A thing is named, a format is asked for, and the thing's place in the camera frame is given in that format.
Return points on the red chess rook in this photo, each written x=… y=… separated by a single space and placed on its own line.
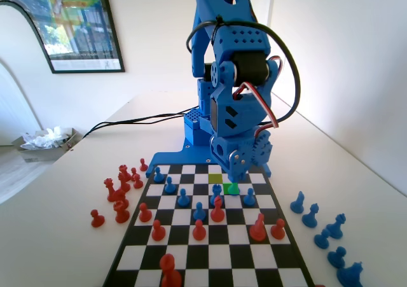
x=123 y=168
x=121 y=214

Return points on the blue chess king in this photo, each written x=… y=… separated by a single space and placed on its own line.
x=234 y=190

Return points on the crumpled white packing paper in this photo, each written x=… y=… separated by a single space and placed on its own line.
x=41 y=139

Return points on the blue chess bishop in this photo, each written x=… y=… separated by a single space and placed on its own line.
x=310 y=217

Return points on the red chess queen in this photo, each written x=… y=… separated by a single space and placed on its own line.
x=110 y=191

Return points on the black framed map poster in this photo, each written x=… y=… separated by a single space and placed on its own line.
x=79 y=23

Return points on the white arched furniture panel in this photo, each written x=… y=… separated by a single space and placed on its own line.
x=12 y=39

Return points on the blue chess pawn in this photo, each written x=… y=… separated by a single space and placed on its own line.
x=249 y=200
x=336 y=257
x=170 y=187
x=182 y=200
x=199 y=213
x=158 y=175
x=322 y=240

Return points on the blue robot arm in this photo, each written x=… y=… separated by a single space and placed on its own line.
x=251 y=109

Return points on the blue chess queen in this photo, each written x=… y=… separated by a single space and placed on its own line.
x=336 y=228

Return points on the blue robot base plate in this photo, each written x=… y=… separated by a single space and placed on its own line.
x=178 y=156

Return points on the black and white chessboard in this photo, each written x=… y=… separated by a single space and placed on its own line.
x=235 y=236

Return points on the blue geared gripper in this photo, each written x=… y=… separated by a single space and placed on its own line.
x=226 y=150

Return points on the blue chess knight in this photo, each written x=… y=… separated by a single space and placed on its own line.
x=298 y=204

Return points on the grey cardboard box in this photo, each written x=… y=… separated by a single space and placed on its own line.
x=41 y=155

